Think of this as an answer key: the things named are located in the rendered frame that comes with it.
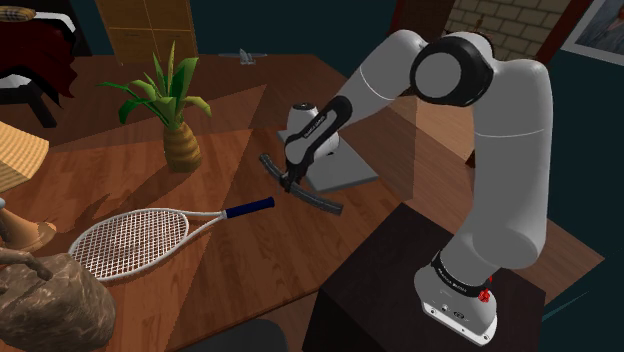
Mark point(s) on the framed wall picture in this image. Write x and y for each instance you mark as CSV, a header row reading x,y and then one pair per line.
x,y
602,29

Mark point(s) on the brown wooden table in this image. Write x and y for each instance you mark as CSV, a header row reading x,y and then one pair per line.
x,y
253,263

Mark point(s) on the small grey model plane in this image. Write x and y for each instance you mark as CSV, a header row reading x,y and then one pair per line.
x,y
245,57

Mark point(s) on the tan wooden vase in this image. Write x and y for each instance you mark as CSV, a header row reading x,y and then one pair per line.
x,y
24,231

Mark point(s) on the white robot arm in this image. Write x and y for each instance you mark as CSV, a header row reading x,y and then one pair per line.
x,y
507,161

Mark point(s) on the black curved strip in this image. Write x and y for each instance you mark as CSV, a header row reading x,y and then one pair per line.
x,y
319,199

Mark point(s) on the tan woven basket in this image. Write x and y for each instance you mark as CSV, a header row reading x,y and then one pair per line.
x,y
17,156

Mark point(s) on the grey flat board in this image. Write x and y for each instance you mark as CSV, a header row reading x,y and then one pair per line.
x,y
348,170

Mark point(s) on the black chair with red cloth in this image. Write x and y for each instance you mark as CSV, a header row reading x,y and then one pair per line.
x,y
34,48

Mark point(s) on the yellow wooden cabinet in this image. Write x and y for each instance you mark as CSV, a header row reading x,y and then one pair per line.
x,y
151,29

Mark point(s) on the brown mottled bag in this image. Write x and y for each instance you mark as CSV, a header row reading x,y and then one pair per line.
x,y
53,312

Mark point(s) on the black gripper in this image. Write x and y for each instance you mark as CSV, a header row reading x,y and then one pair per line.
x,y
294,176

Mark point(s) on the dark robot stand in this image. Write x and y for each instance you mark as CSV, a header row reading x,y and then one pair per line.
x,y
380,292

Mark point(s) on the green plant in woven vase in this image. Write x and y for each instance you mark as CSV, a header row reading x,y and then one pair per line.
x,y
179,146

